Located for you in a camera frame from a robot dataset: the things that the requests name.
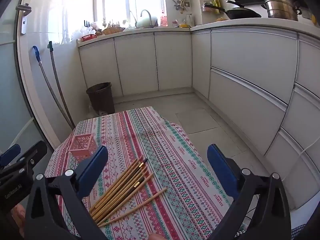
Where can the black wok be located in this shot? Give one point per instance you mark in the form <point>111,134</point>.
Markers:
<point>242,13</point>

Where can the frosted glass sliding door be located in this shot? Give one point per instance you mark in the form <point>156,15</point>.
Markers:
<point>15,80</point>

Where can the person's left hand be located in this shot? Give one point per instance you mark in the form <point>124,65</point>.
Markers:
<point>18,215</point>

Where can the stainless steel steamer pot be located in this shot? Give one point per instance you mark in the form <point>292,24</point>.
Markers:
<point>281,6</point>

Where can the wall utensil rack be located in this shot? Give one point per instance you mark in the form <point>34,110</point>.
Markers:
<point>211,8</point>

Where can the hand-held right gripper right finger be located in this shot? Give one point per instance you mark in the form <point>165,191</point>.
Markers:
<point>221,171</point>

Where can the metal door bracket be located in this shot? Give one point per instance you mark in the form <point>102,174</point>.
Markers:
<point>24,17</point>

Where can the red green patterned tablecloth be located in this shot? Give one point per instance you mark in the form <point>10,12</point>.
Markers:
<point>175,180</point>

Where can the kitchen window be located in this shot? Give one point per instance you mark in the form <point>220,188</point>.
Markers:
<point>112,0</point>

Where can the pink bottle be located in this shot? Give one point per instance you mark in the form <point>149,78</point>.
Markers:
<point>163,20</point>

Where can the wicker basket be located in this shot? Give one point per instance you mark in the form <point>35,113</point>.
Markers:
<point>112,30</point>

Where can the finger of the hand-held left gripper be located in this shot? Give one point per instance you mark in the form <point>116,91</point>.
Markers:
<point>32,155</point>
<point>9,153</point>

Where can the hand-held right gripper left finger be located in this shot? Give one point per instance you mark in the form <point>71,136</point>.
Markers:
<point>93,171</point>

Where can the brown waste bin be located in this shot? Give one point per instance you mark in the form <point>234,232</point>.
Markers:
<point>101,97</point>

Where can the chrome kitchen faucet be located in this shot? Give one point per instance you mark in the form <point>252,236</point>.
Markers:
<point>148,13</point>

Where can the pile of bamboo chopsticks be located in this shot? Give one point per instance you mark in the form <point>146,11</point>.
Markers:
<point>112,197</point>

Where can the pink perforated plastic basket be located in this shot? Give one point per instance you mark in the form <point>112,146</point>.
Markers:
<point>82,146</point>

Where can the red plastic basket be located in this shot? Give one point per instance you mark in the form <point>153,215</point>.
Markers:
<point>88,38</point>

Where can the pale green basin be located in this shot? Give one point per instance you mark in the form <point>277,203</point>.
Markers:
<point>146,22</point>

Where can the white kettle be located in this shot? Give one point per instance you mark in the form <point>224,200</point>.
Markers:
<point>189,20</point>

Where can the blue checkered cloth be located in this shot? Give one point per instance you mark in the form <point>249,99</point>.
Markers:
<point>298,233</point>

